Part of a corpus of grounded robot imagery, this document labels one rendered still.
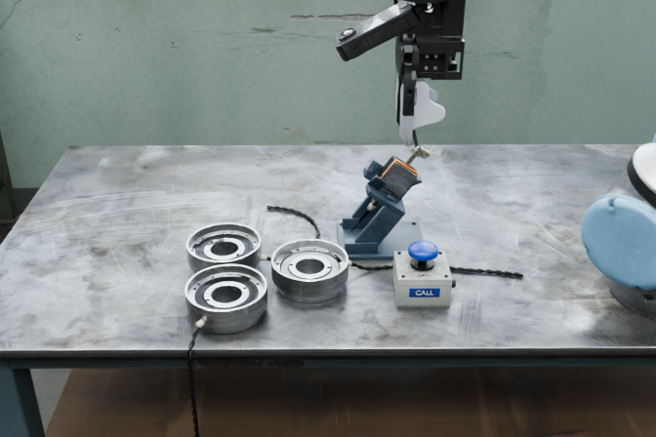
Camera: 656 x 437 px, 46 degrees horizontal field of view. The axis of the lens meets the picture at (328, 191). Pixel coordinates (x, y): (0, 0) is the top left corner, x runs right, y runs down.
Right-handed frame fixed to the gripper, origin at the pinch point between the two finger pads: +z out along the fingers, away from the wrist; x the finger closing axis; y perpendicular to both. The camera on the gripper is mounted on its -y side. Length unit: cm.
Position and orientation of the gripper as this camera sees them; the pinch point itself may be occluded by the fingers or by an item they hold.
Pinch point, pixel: (401, 130)
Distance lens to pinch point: 108.8
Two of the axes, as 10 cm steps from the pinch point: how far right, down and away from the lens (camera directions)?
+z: 0.0, 8.8, 4.7
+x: -0.3, -4.7, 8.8
